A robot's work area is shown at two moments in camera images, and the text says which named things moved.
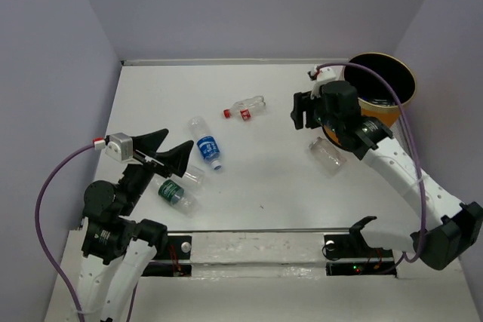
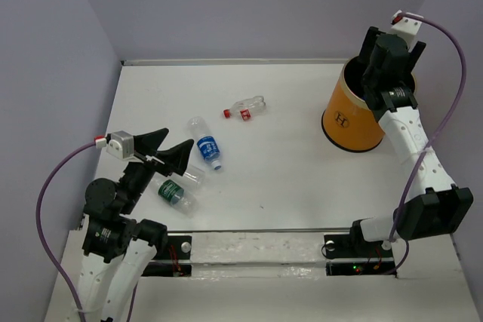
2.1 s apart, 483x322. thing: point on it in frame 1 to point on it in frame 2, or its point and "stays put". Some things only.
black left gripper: (176, 159) stays put
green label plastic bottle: (176, 195) stays put
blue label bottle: (206, 142) stays put
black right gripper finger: (296, 113) to (365, 55)
